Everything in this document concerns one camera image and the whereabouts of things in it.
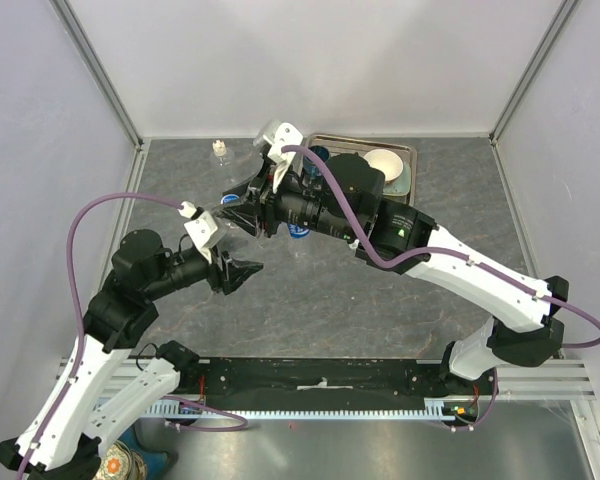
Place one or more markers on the clear bottle with notched cap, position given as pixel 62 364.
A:
pixel 227 168

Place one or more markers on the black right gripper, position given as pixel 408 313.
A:
pixel 244 213

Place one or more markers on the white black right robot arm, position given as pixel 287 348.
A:
pixel 348 203

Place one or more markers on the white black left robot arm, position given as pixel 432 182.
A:
pixel 69 436

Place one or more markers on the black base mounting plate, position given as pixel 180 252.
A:
pixel 307 384

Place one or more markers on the cream notched bottle cap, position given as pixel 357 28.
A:
pixel 219 148

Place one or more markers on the light green square plate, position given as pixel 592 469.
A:
pixel 401 186

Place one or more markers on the metal serving tray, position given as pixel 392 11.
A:
pixel 335 145

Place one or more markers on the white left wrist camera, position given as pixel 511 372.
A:
pixel 203 229

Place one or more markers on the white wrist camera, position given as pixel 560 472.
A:
pixel 203 229
pixel 277 134

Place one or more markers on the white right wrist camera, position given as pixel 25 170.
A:
pixel 277 134

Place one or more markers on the clear wide plastic bottle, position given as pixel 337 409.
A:
pixel 234 237

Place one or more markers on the blue star shaped dish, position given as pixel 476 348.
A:
pixel 158 463

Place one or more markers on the light blue cable duct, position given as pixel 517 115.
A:
pixel 433 410

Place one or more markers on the blue label plastic bottle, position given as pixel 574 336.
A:
pixel 297 232

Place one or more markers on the cream and brown bowl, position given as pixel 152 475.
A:
pixel 386 161

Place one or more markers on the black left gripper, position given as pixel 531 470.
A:
pixel 235 272

